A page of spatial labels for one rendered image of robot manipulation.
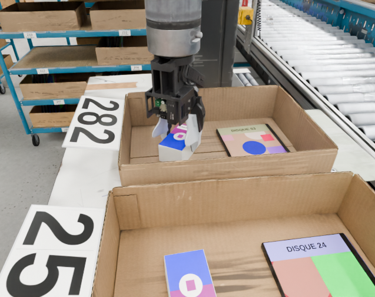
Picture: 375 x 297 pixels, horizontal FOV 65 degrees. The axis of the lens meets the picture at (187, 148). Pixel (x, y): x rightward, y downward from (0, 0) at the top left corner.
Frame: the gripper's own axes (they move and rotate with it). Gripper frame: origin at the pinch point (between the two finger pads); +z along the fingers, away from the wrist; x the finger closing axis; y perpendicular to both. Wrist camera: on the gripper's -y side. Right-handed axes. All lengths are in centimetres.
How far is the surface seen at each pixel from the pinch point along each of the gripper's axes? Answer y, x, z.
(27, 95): -62, -136, 42
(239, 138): -9.1, 10.6, 1.6
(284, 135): -16.6, 19.9, 2.6
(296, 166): 2.8, 24.2, -3.3
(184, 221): 18.3, 9.6, 2.1
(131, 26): -96, -77, 3
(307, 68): -71, 19, 4
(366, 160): -14.9, 37.8, 3.4
